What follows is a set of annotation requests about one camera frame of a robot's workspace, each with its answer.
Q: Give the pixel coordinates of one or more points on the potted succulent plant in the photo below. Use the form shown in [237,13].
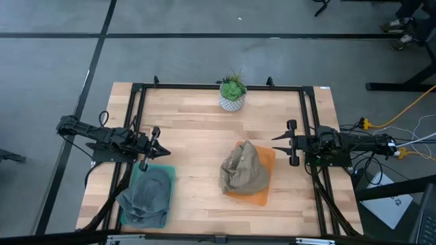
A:
[232,92]

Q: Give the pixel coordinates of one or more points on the grey furniture foot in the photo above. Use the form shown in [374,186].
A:
[10,156]

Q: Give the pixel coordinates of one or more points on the silver metal bracket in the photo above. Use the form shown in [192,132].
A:
[124,237]
[315,241]

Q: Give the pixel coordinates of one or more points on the black laptop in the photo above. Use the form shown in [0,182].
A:
[425,224]

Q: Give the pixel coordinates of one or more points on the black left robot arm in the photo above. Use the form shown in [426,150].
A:
[102,134]

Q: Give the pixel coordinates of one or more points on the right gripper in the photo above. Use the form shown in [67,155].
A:
[299,144]

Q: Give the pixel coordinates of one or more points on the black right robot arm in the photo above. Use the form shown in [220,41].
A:
[357,143]

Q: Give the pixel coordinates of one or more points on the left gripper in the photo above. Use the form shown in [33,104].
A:
[146,146]

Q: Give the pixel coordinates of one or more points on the person's leg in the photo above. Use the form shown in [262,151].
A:
[410,7]

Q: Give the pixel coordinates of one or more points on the green plastic bin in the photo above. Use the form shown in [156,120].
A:
[163,166]

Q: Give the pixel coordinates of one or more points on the black desk leg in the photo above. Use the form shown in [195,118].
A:
[391,87]

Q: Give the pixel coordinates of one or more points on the white box with logo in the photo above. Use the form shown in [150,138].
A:
[388,207]

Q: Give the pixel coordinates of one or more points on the black aluminium table frame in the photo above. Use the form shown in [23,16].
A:
[259,87]

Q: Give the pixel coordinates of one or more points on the black chair base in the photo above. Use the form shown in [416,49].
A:
[323,7]

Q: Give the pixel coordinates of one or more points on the black office chair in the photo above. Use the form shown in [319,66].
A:
[430,34]

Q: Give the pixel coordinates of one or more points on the black gantry bar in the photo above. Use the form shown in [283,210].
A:
[34,240]

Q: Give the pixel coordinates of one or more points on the orange plastic bin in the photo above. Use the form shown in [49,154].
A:
[267,156]

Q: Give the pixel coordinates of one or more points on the black metal bar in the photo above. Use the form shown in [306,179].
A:
[391,188]

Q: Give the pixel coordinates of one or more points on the grey clothes pile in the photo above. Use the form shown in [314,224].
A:
[146,221]

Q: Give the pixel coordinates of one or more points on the person's shoe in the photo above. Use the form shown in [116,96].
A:
[403,42]
[391,25]

